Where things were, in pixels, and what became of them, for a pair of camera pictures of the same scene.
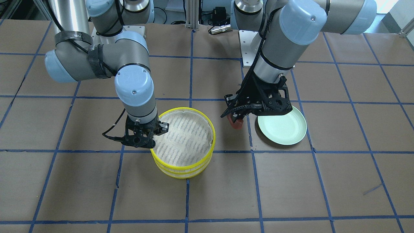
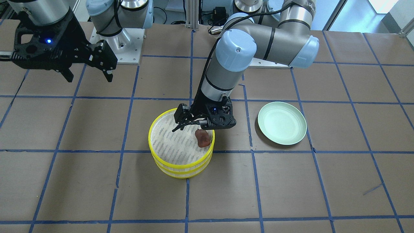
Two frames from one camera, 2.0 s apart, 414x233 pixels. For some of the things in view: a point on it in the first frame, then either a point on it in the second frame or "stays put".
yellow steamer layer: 183,175 stays put
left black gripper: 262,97 -> 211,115
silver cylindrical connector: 222,28 stays put
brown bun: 237,124 -> 203,139
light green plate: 288,129 stays put
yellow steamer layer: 189,143 stays put
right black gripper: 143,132 -> 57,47
